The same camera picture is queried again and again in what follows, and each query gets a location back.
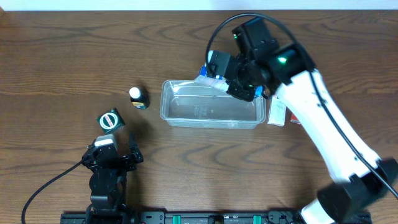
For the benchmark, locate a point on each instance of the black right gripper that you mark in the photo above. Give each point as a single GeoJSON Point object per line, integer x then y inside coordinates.
{"type": "Point", "coordinates": [241, 90]}

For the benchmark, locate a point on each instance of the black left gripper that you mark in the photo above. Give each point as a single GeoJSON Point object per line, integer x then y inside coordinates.
{"type": "Point", "coordinates": [116, 160]}

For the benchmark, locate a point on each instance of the white green medicine box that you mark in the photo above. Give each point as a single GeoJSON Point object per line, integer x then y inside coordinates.
{"type": "Point", "coordinates": [277, 112]}

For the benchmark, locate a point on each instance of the red medicine box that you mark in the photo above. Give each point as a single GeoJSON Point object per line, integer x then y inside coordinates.
{"type": "Point", "coordinates": [294, 119]}

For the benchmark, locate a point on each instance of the clear plastic container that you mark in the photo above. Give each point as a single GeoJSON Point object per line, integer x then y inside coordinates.
{"type": "Point", "coordinates": [189, 104]}

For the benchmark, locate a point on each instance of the blue white medicine box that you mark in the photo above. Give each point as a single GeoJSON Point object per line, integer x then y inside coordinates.
{"type": "Point", "coordinates": [229, 80]}

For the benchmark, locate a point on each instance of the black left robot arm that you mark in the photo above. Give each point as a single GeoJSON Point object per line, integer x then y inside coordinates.
{"type": "Point", "coordinates": [108, 182]}

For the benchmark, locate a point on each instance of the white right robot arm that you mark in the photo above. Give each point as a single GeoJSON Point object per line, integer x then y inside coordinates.
{"type": "Point", "coordinates": [360, 177]}

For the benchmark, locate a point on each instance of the green Zam-Buk ointment box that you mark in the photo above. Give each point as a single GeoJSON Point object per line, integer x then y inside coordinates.
{"type": "Point", "coordinates": [110, 121]}

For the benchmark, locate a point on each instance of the dark Woods syrup bottle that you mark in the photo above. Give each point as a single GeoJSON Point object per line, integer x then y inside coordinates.
{"type": "Point", "coordinates": [138, 98]}

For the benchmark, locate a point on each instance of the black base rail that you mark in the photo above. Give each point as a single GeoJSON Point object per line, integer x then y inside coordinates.
{"type": "Point", "coordinates": [270, 217]}

